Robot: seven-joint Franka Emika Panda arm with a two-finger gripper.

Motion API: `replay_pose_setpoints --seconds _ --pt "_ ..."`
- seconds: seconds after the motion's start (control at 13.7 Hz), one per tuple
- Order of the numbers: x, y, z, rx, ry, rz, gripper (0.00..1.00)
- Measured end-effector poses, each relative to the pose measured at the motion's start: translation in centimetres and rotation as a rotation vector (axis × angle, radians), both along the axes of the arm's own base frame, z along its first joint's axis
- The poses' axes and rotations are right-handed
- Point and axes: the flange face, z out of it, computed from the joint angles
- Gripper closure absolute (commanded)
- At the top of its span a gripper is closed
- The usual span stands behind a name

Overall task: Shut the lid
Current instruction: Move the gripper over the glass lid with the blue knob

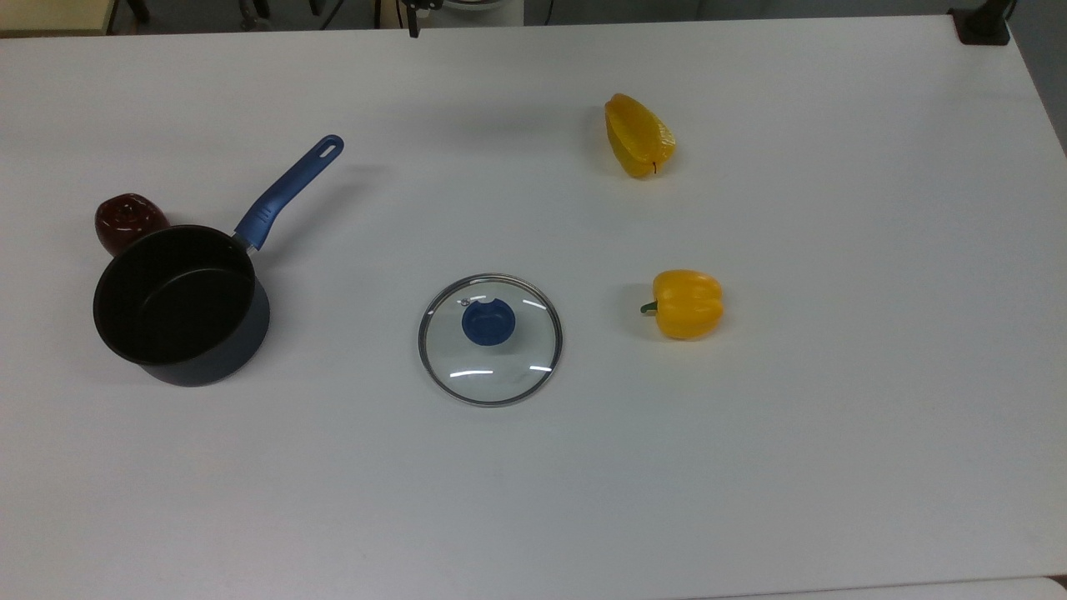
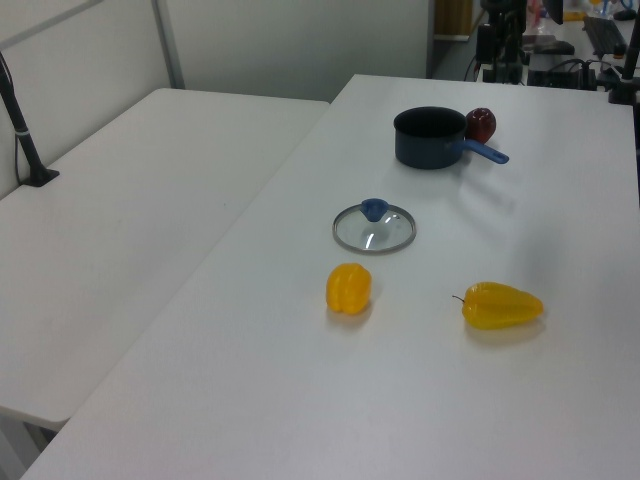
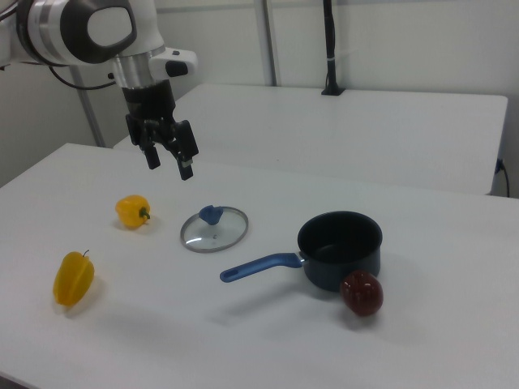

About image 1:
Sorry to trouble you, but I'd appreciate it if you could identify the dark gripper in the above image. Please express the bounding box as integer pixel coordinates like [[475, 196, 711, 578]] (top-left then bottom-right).
[[398, 0, 445, 39]]

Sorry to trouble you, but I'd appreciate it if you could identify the glass lid with blue knob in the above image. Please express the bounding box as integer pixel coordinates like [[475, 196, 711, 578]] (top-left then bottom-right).
[[418, 273, 564, 408]]

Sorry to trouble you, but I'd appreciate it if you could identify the yellow star fruit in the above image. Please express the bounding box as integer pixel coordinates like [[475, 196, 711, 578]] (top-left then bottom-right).
[[604, 93, 677, 179]]

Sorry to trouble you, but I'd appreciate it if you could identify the dark red apple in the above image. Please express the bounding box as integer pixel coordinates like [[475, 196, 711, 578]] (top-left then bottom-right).
[[94, 193, 171, 257]]

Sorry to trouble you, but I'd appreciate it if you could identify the beige board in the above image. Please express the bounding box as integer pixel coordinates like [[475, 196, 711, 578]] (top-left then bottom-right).
[[0, 0, 118, 37]]

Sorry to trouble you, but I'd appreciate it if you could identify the yellow bell pepper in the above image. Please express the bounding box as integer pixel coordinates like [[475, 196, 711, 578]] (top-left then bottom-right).
[[640, 269, 724, 340]]

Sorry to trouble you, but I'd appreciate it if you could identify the black saucepan with blue handle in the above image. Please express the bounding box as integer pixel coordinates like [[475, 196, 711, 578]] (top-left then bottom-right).
[[93, 135, 345, 388]]

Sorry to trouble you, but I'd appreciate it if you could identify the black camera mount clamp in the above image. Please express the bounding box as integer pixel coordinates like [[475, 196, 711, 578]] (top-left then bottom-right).
[[949, 0, 1016, 46]]

